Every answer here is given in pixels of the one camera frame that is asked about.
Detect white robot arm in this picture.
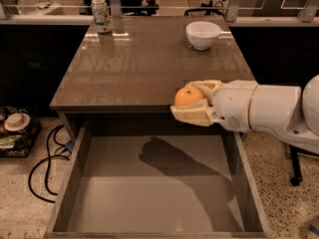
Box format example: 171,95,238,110
170,77,319,153

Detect open grey top drawer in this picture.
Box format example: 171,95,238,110
45,129,270,239

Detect orange fruit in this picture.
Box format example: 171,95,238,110
174,87,204,106

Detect white ceramic bowl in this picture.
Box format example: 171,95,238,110
185,21,221,50

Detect beige hat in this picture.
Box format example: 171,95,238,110
4,113,31,131

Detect black stand with wheel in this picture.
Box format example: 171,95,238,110
289,145,319,186

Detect dark patterned box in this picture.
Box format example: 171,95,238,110
0,107,42,158

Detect grey cabinet with counter top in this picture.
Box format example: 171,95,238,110
50,16,253,137

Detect green white soda can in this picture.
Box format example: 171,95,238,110
91,0,112,33

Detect black floor cables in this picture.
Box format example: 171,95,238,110
27,123,73,204

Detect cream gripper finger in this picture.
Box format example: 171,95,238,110
186,80,223,104
170,99,215,126

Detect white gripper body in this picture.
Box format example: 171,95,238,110
212,80,258,132

